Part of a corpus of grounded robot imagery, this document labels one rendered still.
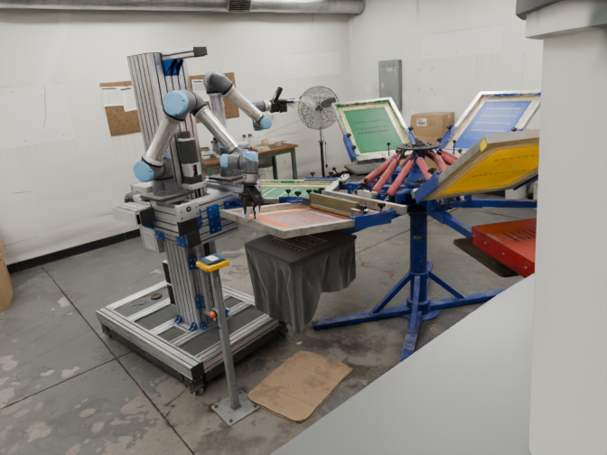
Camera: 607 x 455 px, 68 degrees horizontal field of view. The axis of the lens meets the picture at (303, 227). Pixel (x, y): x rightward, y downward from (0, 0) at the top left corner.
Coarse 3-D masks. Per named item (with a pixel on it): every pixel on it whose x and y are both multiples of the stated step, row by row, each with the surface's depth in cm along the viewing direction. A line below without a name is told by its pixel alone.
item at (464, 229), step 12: (420, 204) 315; (432, 216) 299; (444, 216) 283; (456, 228) 269; (468, 228) 259; (456, 240) 237; (468, 240) 236; (468, 252) 223; (480, 252) 220; (492, 264) 207; (504, 276) 197
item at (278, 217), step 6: (294, 210) 277; (300, 210) 278; (318, 210) 280; (252, 216) 257; (258, 216) 258; (264, 216) 258; (270, 216) 259; (276, 216) 260; (282, 216) 260; (288, 216) 261; (294, 216) 262; (300, 216) 262; (306, 216) 263; (312, 216) 263; (318, 216) 264; (270, 222) 243
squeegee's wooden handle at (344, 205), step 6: (312, 192) 282; (312, 198) 281; (318, 198) 277; (324, 198) 272; (330, 198) 269; (336, 198) 266; (318, 204) 277; (324, 204) 273; (330, 204) 269; (336, 204) 265; (342, 204) 261; (348, 204) 258; (354, 204) 254; (342, 210) 262; (348, 210) 258
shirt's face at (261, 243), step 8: (328, 232) 265; (336, 232) 264; (344, 232) 262; (256, 240) 262; (264, 240) 261; (328, 240) 252; (336, 240) 251; (264, 248) 248; (272, 248) 247; (280, 248) 246; (288, 248) 245; (312, 248) 243; (320, 248) 242; (280, 256) 236; (288, 256) 235; (296, 256) 234
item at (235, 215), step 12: (276, 204) 277; (288, 204) 280; (300, 204) 286; (228, 216) 248; (240, 216) 239; (264, 228) 222; (276, 228) 215; (288, 228) 215; (300, 228) 217; (312, 228) 222; (324, 228) 228; (336, 228) 233
